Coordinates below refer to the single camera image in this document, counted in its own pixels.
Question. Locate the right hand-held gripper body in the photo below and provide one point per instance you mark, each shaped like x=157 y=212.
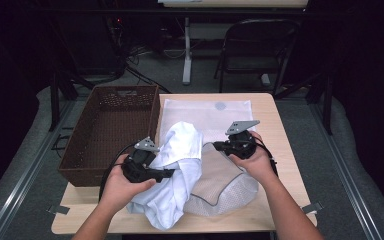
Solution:
x=241 y=145

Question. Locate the aluminium floor rail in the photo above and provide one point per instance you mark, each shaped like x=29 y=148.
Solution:
x=343 y=173
x=26 y=176

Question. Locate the grey metal table clip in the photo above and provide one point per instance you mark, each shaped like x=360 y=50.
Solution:
x=58 y=209
x=313 y=207

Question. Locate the white desk leg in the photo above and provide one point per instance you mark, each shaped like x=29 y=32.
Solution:
x=187 y=60

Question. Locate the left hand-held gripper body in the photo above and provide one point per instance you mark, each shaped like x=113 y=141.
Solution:
x=138 y=170

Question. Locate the brown woven basket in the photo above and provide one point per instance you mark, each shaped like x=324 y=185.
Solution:
x=113 y=133

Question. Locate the white shirt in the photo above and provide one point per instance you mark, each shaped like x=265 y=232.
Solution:
x=176 y=156

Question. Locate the person's right hand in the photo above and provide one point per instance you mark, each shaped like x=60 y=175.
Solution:
x=258 y=163

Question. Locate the black metal stand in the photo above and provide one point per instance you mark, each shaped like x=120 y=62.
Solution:
x=54 y=100
x=328 y=106

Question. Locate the black folding chair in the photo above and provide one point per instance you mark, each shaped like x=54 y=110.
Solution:
x=243 y=63

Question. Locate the person's left hand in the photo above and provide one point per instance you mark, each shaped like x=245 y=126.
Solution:
x=120 y=188

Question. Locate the white mesh laundry bag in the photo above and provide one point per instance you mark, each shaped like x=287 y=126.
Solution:
x=223 y=186

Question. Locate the dark computer cabinet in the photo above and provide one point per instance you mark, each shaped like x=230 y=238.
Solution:
x=93 y=46

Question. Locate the white desk top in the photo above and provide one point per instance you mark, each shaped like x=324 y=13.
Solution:
x=233 y=3

